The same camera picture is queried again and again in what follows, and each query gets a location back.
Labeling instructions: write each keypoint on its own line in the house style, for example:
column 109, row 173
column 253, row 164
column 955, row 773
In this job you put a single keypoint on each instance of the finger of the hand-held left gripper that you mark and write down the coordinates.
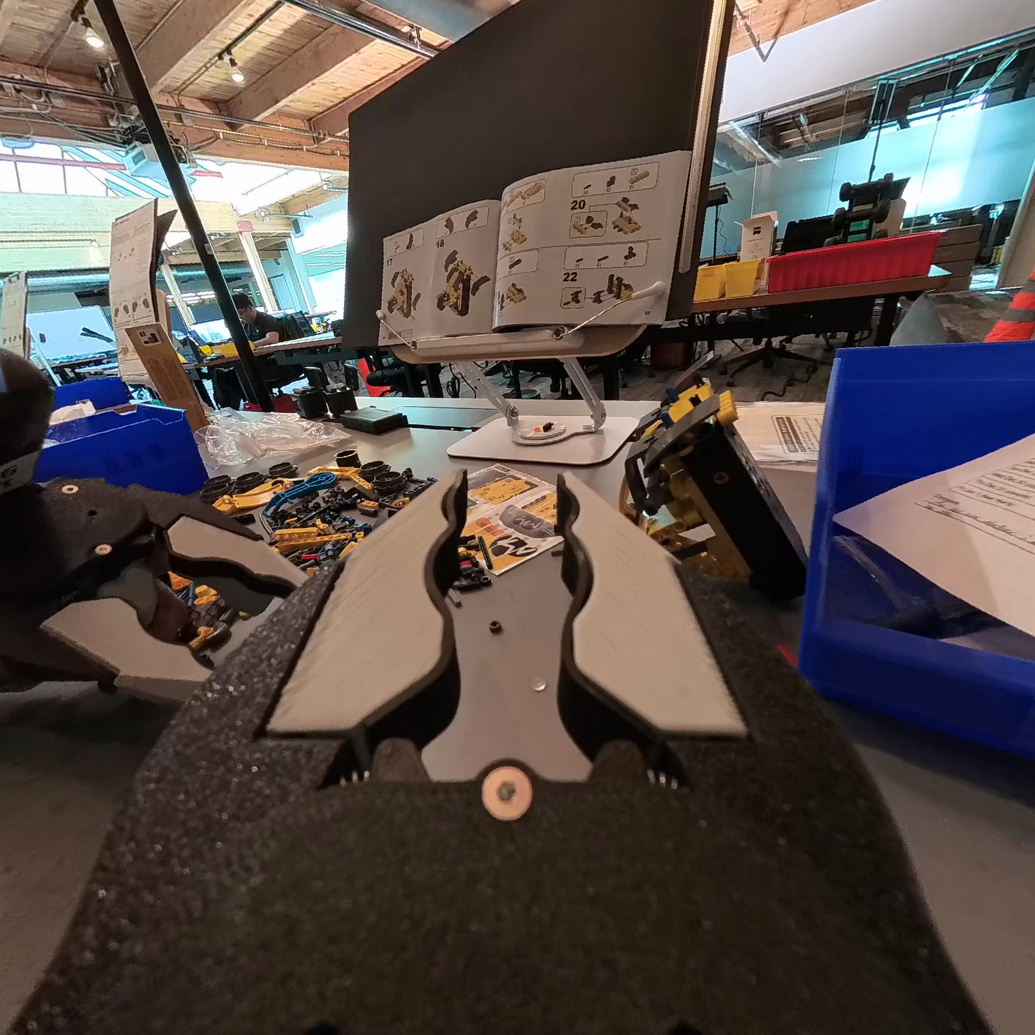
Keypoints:
column 105, row 647
column 218, row 543

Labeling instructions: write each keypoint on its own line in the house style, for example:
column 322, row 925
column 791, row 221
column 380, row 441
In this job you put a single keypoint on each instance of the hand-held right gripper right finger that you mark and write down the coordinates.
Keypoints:
column 647, row 647

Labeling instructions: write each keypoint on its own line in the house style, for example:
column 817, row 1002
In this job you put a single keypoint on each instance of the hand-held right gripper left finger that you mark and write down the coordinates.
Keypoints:
column 364, row 639

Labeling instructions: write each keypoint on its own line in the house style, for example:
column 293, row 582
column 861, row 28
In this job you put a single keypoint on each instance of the pile of toy building pieces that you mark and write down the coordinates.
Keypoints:
column 315, row 540

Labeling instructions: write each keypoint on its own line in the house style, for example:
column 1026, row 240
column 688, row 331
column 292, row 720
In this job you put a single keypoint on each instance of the yellow toy vehicle model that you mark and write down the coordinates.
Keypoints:
column 711, row 501

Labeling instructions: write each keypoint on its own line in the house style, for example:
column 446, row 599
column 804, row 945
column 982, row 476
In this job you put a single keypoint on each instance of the yellow sticker sheet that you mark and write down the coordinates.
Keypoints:
column 517, row 525

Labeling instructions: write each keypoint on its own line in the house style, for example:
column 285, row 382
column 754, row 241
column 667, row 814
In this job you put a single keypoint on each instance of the blue bin holding bags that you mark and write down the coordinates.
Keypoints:
column 121, row 453

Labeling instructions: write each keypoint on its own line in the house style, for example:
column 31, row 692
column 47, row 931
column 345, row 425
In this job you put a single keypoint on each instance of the teal toy brick separator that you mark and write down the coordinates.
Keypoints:
column 311, row 485

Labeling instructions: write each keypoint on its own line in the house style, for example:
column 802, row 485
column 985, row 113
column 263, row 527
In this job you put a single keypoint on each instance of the empty clear plastic bags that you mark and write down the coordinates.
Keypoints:
column 259, row 441

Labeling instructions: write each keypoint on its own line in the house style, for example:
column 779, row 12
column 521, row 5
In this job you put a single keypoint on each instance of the small black device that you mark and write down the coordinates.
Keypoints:
column 341, row 402
column 309, row 403

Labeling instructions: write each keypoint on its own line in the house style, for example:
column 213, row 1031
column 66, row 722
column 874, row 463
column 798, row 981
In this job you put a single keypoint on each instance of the brown cardboard box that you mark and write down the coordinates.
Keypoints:
column 166, row 380

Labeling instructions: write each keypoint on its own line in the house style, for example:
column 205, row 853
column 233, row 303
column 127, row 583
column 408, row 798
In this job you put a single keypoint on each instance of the flat black box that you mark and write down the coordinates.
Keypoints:
column 372, row 420

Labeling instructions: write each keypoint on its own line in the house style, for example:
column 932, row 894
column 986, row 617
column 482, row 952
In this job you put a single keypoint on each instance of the white book stand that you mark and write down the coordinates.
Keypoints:
column 566, row 441

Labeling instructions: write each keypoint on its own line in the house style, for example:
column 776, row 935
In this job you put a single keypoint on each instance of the printed cardboard panel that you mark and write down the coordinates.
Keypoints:
column 12, row 315

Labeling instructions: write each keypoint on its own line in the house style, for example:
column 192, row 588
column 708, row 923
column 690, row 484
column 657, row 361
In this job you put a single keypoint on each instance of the black flat desk pad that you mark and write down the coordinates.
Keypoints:
column 453, row 416

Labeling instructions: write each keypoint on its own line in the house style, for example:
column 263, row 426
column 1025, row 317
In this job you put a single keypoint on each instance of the paper in clear sleeve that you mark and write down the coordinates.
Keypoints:
column 784, row 437

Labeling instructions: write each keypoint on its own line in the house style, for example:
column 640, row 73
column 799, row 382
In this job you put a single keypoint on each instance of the tall printed cardboard box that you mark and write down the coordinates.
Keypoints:
column 133, row 275

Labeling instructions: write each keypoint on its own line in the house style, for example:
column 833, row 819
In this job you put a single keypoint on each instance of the blue bin holding paper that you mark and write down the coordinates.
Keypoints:
column 889, row 420

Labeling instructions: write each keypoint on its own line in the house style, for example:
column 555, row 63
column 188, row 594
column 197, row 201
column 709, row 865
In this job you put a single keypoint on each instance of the white printed paper sheet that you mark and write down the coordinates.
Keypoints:
column 970, row 550

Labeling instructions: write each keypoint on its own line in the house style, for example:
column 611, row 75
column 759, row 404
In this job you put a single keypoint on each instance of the small yellow bin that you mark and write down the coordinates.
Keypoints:
column 745, row 279
column 711, row 283

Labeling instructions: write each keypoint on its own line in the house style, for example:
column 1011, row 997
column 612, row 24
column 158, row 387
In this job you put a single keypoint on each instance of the long wooden table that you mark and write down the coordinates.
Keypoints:
column 849, row 297

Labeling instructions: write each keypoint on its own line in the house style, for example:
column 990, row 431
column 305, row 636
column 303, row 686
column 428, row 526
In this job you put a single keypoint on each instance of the black slanted pole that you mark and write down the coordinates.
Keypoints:
column 162, row 137

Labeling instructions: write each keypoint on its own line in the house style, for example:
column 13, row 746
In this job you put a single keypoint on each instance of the open instruction booklet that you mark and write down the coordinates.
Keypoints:
column 566, row 242

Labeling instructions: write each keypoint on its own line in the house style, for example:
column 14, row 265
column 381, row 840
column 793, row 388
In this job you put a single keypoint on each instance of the white carton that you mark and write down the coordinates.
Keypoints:
column 758, row 236

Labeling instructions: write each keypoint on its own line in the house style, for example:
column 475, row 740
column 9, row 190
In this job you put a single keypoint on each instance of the long red bin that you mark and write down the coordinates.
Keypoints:
column 849, row 263

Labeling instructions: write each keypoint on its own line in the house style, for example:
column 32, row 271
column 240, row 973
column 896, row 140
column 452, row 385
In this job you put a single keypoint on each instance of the ceiling spotlight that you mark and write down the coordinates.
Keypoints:
column 234, row 69
column 93, row 36

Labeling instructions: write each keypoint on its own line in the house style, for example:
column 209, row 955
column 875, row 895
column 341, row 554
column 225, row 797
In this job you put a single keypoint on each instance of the black wheeled machine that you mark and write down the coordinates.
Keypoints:
column 869, row 206

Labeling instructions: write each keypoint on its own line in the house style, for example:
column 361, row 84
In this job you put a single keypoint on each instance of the orange traffic cone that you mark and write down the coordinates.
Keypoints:
column 1019, row 315

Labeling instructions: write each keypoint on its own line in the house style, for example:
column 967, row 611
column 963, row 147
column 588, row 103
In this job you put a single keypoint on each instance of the black divider panel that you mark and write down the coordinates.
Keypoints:
column 525, row 97

